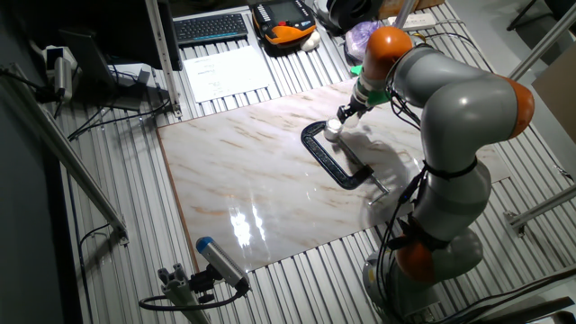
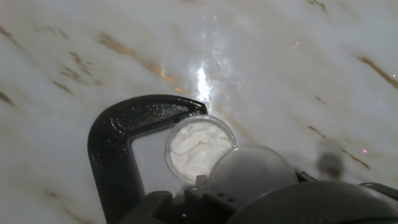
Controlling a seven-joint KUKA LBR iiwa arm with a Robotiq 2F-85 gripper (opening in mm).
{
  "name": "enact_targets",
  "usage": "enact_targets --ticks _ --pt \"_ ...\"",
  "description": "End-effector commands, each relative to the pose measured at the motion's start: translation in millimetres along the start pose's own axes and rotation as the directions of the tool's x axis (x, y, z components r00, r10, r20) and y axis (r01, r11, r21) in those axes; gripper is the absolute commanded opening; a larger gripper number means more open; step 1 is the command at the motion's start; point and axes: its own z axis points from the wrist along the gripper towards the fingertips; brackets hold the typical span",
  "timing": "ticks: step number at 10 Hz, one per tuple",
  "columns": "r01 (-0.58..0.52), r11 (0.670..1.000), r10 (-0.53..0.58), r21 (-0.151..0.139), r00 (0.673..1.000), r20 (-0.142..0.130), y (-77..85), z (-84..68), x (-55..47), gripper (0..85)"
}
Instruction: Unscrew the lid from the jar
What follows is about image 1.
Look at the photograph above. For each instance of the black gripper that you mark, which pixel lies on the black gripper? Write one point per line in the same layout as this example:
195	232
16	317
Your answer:
355	105

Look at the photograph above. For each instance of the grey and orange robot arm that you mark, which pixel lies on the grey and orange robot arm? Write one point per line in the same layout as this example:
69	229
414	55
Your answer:
463	108

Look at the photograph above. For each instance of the small white plastic jar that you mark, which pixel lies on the small white plastic jar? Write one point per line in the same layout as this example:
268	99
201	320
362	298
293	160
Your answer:
333	131

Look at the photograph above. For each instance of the black metal C-clamp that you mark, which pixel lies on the black metal C-clamp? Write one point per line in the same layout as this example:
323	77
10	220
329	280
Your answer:
328	162

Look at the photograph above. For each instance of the purple plastic bag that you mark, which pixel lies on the purple plastic bag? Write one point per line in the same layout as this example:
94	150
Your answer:
357	38

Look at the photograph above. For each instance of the black round spool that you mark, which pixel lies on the black round spool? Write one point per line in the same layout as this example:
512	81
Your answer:
346	11

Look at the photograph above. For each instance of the white power strip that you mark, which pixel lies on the white power strip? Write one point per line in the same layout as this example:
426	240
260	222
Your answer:
411	21

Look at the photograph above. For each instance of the orange and black teach pendant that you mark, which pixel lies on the orange and black teach pendant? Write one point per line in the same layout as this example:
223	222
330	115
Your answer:
283	22

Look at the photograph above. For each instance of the brown cardboard box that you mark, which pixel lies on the brown cardboard box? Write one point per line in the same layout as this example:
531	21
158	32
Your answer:
396	5

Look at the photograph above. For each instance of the marble pattern board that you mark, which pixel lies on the marble pattern board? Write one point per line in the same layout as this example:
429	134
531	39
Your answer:
252	180

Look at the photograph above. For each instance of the printed white paper sheet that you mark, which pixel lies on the printed white paper sheet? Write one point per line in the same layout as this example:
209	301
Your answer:
225	74

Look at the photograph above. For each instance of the black keyboard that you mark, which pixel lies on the black keyboard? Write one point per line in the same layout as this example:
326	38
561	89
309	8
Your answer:
210	29

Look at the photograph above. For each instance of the upright aluminium profile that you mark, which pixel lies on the upright aluminium profile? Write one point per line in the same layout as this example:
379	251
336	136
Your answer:
163	58

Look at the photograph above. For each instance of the brown cardboard panel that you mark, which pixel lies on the brown cardboard panel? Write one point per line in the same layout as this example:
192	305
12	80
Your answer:
558	94

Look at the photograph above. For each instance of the short aluminium profile stand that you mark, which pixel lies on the short aluminium profile stand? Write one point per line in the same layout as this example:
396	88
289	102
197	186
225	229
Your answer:
180	292

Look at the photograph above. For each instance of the black tablet stand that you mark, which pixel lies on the black tablet stand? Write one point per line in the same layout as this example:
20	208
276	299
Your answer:
87	58

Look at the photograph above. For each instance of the black monitor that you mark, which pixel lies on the black monitor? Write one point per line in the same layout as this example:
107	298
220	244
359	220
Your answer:
90	22

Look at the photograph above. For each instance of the long diagonal aluminium beam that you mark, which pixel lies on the long diagonal aluminium beam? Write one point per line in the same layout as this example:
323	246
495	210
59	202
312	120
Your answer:
67	153

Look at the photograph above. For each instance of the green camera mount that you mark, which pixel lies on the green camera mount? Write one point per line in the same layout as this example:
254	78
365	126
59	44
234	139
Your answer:
377	98

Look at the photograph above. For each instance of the aluminium post by power strip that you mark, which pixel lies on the aluminium post by power strip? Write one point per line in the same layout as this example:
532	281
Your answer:
405	13

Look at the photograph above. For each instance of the silver camera with blue cap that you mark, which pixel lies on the silver camera with blue cap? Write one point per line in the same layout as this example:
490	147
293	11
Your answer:
220	261

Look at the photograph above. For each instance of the tall aluminium post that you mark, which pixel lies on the tall aluminium post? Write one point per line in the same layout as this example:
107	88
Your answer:
540	45

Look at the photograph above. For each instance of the low aluminium beam with bracket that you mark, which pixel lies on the low aluminium beam with bracket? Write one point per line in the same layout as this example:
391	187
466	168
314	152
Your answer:
544	207

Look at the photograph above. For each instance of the silver camera on bracket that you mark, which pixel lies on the silver camera on bracket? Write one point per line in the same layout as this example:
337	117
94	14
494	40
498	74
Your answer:
62	74

